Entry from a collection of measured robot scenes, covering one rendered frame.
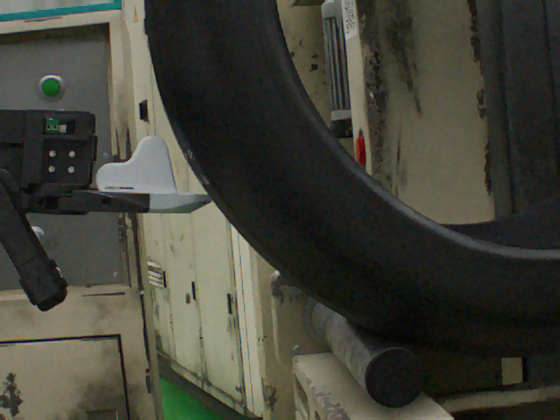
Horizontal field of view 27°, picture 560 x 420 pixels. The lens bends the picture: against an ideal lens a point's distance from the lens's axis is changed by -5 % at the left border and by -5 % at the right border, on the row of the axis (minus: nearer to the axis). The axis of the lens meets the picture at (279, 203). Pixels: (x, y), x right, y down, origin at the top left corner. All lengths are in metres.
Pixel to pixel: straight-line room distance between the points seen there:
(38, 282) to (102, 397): 0.67
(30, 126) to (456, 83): 0.50
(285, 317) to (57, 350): 0.47
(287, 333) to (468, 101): 0.30
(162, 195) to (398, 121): 0.37
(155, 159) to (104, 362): 0.69
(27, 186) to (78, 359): 0.69
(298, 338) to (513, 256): 0.39
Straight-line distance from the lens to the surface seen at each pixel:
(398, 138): 1.25
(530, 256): 0.88
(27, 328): 1.61
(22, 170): 0.96
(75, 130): 0.94
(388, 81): 1.25
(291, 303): 1.22
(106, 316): 1.60
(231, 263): 4.37
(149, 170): 0.95
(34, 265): 0.96
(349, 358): 0.96
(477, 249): 0.87
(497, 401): 1.21
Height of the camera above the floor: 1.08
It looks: 3 degrees down
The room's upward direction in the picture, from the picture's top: 5 degrees counter-clockwise
